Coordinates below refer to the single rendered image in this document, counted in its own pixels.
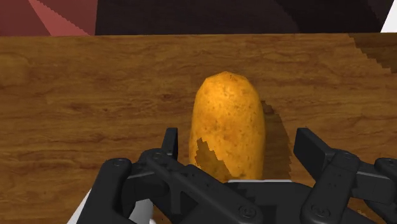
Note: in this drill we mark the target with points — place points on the brown potato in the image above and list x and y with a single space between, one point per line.
228 125

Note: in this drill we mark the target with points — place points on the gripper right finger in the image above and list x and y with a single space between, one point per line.
338 176

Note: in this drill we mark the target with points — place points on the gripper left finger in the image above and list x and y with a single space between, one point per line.
173 183

